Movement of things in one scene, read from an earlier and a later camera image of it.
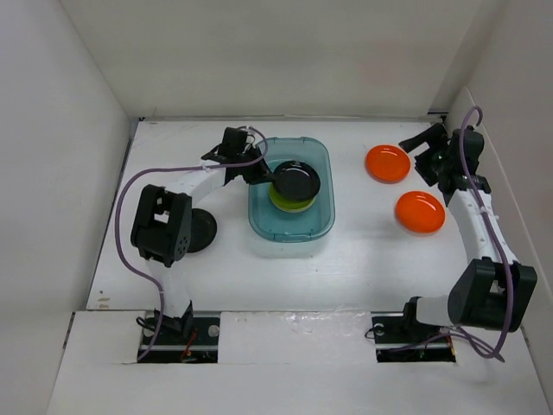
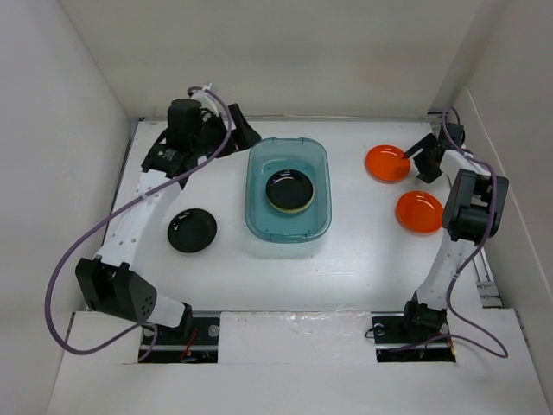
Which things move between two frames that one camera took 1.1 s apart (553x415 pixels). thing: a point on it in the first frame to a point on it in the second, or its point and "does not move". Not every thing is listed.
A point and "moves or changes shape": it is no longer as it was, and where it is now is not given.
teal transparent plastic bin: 269,223 does not move
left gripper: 262,175 to 242,137
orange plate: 387,164 does not move
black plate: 295,181 moves or changes shape
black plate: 203,231 does not move
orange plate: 420,212 does not move
